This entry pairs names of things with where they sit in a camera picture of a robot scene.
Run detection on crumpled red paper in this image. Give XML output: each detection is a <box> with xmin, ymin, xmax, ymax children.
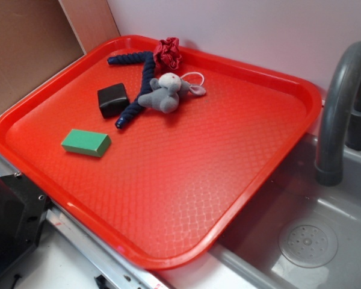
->
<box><xmin>153</xmin><ymin>37</ymin><xmax>182</xmax><ymax>70</ymax></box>

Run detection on dark blue twisted rope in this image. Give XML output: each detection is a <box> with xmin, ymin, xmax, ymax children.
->
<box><xmin>106</xmin><ymin>51</ymin><xmax>156</xmax><ymax>130</ymax></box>

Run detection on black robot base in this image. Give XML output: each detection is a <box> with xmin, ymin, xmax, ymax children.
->
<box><xmin>0</xmin><ymin>175</ymin><xmax>50</xmax><ymax>276</ymax></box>

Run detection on grey plush mouse toy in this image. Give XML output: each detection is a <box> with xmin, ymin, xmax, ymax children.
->
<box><xmin>138</xmin><ymin>72</ymin><xmax>206</xmax><ymax>114</ymax></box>

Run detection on black rectangular block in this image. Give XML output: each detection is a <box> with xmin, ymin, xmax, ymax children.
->
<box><xmin>97</xmin><ymin>83</ymin><xmax>130</xmax><ymax>119</ymax></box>

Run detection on grey toy faucet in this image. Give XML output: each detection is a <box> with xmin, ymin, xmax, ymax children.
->
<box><xmin>315</xmin><ymin>41</ymin><xmax>361</xmax><ymax>186</ymax></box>

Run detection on grey plastic sink basin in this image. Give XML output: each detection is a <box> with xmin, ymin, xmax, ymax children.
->
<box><xmin>160</xmin><ymin>134</ymin><xmax>361</xmax><ymax>289</ymax></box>

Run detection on silver metal rail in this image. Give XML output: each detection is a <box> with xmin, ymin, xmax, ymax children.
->
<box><xmin>0</xmin><ymin>144</ymin><xmax>169</xmax><ymax>289</ymax></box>

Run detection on brown cardboard panel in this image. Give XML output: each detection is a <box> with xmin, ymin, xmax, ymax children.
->
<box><xmin>0</xmin><ymin>1</ymin><xmax>120</xmax><ymax>115</ymax></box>

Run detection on green rectangular block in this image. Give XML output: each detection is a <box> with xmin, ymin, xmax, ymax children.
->
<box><xmin>61</xmin><ymin>129</ymin><xmax>111</xmax><ymax>158</ymax></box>

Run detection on red plastic tray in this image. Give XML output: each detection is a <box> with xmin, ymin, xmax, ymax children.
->
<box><xmin>0</xmin><ymin>36</ymin><xmax>322</xmax><ymax>270</ymax></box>

